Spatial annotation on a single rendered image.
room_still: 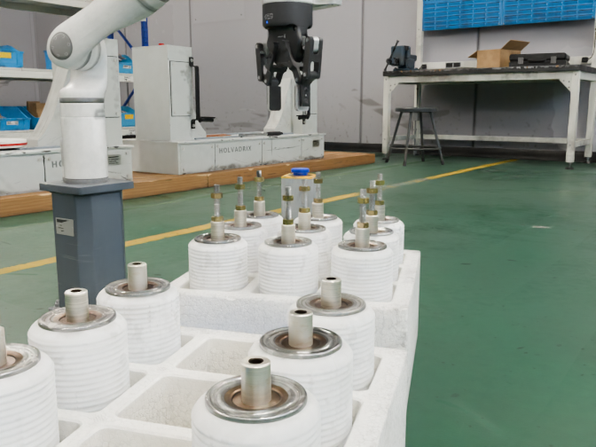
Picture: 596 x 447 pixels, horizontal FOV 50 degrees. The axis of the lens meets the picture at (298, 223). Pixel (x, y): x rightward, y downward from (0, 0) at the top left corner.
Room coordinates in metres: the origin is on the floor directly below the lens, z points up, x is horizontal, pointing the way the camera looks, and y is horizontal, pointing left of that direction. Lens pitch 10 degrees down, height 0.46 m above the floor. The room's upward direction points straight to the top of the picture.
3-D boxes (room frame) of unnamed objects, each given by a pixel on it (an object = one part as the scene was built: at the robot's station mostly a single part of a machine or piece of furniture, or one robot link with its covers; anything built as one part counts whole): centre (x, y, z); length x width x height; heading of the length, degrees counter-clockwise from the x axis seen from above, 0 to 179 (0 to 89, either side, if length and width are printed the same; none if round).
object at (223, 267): (1.02, 0.13, 0.16); 0.10 x 0.10 x 0.18
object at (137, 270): (0.73, 0.19, 0.26); 0.02 x 0.02 x 0.03
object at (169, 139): (4.38, 0.46, 0.45); 1.51 x 0.57 x 0.74; 144
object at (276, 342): (0.55, 0.00, 0.25); 0.08 x 0.08 x 0.01
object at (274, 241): (0.99, 0.02, 0.25); 0.08 x 0.08 x 0.01
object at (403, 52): (5.57, -0.88, 0.87); 0.41 x 0.17 x 0.25; 144
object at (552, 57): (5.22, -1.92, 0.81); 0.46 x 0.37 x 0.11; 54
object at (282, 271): (0.99, 0.02, 0.16); 0.10 x 0.10 x 0.18
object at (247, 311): (1.11, -0.01, 0.09); 0.39 x 0.39 x 0.18; 77
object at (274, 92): (1.02, 0.04, 0.48); 0.02 x 0.01 x 0.04; 128
